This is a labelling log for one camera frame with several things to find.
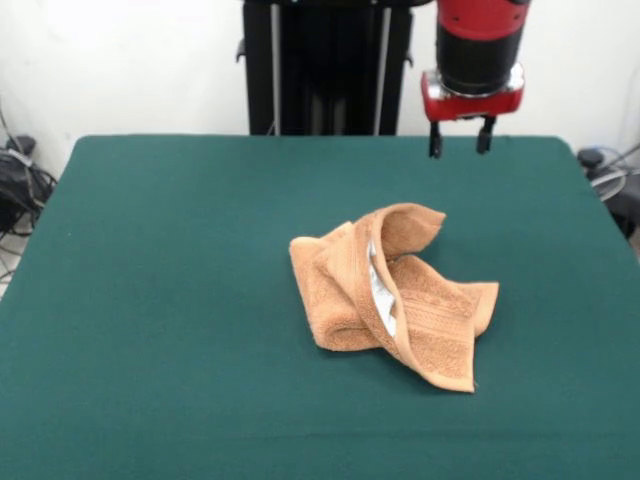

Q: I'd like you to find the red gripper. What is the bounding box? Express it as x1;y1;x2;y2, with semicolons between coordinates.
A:
421;62;527;160

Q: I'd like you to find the tan terry towel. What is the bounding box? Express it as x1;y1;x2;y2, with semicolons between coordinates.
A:
288;201;501;396

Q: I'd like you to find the dark green table cloth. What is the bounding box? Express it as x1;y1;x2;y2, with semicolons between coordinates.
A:
0;133;640;480

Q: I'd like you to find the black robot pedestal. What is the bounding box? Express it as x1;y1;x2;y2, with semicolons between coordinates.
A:
235;0;437;137

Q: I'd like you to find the black cable bundle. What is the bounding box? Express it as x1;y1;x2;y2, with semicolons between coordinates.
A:
0;134;59;241

